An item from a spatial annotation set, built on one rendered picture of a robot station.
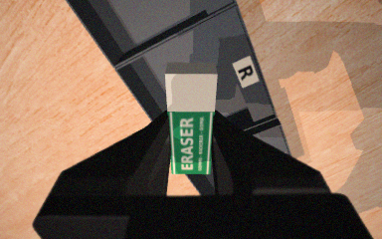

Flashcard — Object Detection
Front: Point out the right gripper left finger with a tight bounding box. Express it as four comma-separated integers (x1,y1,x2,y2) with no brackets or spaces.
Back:
48,111,171,195

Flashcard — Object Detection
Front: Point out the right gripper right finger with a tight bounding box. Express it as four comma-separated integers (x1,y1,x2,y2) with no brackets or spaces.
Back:
211,111,332,195

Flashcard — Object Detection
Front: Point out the green and grey eraser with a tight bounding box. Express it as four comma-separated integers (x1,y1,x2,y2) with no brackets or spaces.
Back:
165,63,218,174

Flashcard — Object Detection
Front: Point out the dark grey rack of bins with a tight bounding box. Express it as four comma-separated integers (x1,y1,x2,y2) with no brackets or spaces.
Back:
66,0,292,156

